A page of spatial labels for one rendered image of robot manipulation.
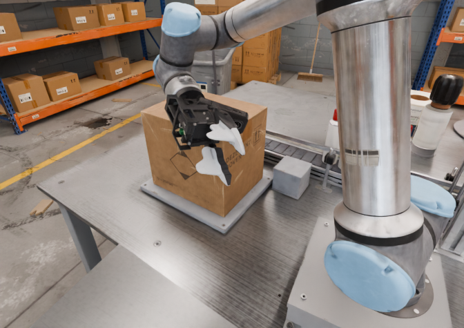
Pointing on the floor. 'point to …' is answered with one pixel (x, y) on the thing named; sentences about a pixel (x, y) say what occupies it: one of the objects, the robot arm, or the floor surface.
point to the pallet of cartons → (212, 6)
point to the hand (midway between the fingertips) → (236, 166)
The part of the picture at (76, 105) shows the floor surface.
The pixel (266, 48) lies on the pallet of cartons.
